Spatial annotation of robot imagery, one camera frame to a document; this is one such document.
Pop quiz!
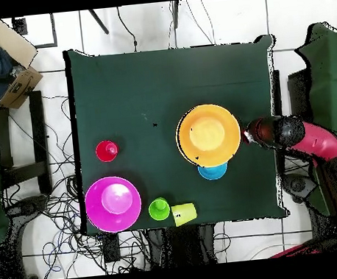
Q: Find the orange plastic bowl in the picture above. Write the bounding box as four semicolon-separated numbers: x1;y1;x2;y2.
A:
173;100;245;171

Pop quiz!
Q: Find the small blue plastic bowl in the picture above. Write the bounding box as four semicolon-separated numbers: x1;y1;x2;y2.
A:
196;161;230;183

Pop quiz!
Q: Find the yellow plastic cup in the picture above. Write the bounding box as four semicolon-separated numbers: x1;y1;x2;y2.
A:
170;201;199;227

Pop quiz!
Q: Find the green plastic cup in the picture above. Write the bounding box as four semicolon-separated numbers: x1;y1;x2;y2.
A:
147;197;171;222

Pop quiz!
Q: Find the red plastic cup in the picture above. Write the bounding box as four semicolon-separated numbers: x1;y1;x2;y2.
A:
94;138;120;164

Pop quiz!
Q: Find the black stand leg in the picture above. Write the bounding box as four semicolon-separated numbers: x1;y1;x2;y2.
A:
88;7;110;37
169;0;182;29

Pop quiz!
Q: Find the dark green tablecloth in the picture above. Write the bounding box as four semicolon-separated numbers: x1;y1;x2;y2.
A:
63;29;292;237

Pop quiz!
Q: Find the pink plastic bowl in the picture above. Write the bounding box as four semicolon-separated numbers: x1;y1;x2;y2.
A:
82;174;145;236

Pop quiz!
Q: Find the black power box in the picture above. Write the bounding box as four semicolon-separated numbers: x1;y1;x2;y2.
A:
101;233;123;264

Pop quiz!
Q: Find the brown cardboard box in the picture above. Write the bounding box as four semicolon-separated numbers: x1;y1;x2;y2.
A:
0;64;47;111

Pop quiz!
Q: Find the beige cardboard sheet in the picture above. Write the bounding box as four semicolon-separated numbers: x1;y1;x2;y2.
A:
0;15;40;71

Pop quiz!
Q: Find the black chair frame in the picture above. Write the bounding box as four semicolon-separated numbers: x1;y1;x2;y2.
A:
269;66;315;124
0;90;54;199

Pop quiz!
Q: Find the black cable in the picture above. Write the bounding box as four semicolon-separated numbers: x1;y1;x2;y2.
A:
116;4;138;54

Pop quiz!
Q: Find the tangle of cables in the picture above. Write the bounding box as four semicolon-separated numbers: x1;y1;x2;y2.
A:
0;86;152;279

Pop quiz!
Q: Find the grey metal frame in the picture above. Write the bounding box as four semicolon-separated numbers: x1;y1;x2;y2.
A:
11;12;59;52

